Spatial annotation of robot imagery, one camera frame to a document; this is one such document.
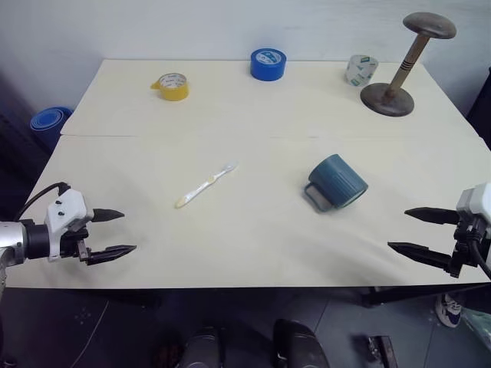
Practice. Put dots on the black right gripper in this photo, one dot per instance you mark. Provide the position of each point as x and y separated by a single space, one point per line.
466 245

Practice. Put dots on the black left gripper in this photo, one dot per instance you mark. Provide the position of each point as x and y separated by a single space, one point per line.
76 239

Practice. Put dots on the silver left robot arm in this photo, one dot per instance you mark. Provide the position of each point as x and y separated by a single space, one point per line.
15 239

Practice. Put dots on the white blue sneaker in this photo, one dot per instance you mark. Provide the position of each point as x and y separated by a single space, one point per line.
448 308

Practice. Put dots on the teal ribbed mug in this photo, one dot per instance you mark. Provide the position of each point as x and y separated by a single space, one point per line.
337 183

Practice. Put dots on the green plastic bag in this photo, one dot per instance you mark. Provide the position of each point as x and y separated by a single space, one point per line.
477 324

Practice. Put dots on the white yellow toothbrush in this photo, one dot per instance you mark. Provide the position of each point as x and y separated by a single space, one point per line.
206 184

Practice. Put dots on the rolled blue mat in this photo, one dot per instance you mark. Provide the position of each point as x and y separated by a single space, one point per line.
50 119

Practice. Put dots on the yellow tape roll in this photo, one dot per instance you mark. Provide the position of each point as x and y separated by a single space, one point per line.
172 86

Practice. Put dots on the wooden hat stand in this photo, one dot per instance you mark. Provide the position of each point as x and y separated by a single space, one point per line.
408 65

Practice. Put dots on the blue tape roll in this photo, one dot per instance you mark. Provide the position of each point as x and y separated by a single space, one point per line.
268 64

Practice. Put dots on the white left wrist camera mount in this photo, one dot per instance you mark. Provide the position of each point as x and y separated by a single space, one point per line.
63 212

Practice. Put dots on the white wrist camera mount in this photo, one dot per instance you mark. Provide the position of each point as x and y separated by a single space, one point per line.
475 203
63 212

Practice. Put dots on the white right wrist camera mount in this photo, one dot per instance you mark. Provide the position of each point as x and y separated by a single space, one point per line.
475 203

